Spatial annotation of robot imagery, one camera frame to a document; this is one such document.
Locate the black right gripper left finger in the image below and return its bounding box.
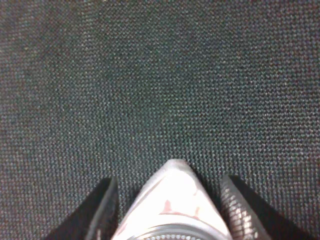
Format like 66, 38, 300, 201
45, 177, 119, 240

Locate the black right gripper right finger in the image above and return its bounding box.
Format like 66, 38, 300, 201
220, 175, 310, 240

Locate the glass jar of pink candies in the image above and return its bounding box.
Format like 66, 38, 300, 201
112, 159, 232, 240

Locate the black table cloth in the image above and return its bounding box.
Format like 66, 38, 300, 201
0, 0, 320, 240

